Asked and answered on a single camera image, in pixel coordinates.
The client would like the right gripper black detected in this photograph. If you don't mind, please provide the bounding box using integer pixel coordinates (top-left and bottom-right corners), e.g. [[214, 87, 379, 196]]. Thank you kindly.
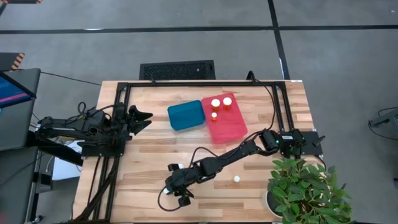
[[164, 162, 200, 207]]

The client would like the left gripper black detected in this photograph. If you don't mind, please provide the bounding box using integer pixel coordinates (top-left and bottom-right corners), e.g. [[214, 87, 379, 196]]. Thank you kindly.
[[119, 104, 154, 136]]

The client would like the blue plastic bin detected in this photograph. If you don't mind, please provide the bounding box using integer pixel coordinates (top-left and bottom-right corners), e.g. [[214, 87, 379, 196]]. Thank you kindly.
[[167, 100, 206, 131]]

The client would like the pink plastic bin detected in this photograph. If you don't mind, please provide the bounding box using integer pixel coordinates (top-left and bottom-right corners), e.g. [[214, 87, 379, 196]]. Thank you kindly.
[[201, 92, 249, 145]]

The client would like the black perforated panel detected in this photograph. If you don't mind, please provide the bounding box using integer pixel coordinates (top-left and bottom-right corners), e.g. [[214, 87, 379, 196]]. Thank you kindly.
[[139, 59, 216, 81]]

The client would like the white box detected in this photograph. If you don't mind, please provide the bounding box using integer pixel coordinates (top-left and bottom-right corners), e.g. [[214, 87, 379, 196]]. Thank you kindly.
[[51, 139, 83, 182]]

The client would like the green potted plant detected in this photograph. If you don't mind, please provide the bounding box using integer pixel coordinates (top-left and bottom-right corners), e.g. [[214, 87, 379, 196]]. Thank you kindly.
[[265, 156, 354, 224]]

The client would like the blue lit screen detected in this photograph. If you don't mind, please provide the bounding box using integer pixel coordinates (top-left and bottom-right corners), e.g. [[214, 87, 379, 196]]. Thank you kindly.
[[0, 72, 34, 109]]

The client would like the grey cabinet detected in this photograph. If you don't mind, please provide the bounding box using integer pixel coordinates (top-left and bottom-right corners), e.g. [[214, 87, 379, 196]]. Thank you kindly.
[[0, 146, 40, 224]]

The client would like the black mat with hazard stripes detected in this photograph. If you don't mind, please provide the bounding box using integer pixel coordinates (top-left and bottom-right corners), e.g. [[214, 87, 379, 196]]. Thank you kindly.
[[0, 52, 25, 72]]

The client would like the grey stand base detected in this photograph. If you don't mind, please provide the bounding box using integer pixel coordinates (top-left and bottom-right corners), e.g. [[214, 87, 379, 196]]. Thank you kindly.
[[368, 106, 398, 141]]

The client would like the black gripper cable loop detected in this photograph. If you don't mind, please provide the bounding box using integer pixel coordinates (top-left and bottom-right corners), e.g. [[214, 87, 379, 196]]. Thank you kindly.
[[157, 185, 187, 213]]

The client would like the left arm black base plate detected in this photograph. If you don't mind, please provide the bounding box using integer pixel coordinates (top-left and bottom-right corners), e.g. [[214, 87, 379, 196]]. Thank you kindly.
[[80, 133, 126, 157]]

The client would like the black aluminium table frame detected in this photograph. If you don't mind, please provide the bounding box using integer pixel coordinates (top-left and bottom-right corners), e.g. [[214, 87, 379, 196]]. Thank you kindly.
[[73, 80, 295, 223]]

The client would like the black power cable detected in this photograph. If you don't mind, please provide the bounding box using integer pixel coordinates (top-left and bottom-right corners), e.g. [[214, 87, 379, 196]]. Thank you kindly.
[[246, 70, 277, 141]]

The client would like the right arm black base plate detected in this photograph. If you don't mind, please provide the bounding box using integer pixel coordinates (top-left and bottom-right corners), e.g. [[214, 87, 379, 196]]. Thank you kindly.
[[278, 130, 326, 158]]

